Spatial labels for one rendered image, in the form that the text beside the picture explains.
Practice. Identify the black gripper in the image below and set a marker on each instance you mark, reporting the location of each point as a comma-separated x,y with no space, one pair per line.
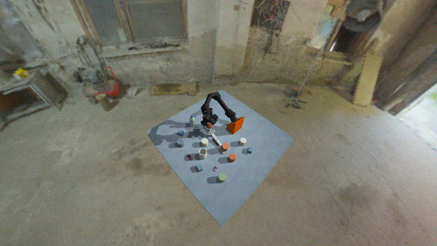
205,123

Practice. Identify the green cylinder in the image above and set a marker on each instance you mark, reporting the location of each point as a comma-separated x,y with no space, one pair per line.
222,177

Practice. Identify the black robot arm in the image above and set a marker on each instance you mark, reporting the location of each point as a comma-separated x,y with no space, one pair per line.
207,112

